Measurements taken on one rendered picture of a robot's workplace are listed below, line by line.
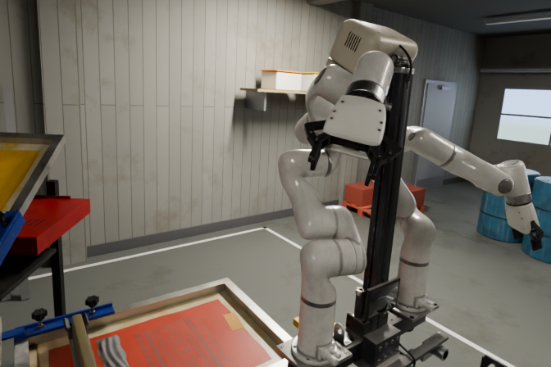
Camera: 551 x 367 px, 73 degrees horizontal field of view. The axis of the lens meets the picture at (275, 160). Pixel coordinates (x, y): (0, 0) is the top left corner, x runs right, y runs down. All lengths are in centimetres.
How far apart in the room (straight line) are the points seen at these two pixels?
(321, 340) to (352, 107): 64
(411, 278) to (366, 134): 79
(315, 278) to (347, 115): 47
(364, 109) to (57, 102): 351
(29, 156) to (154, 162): 242
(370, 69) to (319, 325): 65
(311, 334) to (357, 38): 78
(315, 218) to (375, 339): 41
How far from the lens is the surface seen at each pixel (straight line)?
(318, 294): 100
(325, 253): 96
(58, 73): 397
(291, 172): 108
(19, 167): 202
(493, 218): 584
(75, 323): 145
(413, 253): 132
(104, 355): 146
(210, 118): 454
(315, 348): 109
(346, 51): 106
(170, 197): 452
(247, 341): 146
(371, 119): 66
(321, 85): 80
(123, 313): 160
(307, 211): 103
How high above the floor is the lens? 183
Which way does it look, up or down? 11 degrees down
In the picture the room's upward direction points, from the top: 3 degrees clockwise
